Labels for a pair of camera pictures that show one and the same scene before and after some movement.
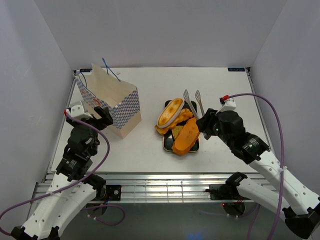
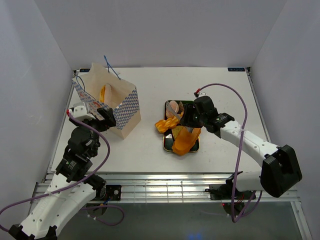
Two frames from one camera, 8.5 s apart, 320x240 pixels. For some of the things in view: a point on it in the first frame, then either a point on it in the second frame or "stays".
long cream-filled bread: [170, 112] to [105, 94]
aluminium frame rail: [152, 188] stays
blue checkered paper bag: [97, 88] stays
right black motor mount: [223, 191] stays
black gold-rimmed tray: [169, 138] stays
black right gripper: [211, 115] to [186, 119]
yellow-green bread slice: [176, 130] stays
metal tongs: [187, 96] to [189, 129]
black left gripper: [103, 122] stays
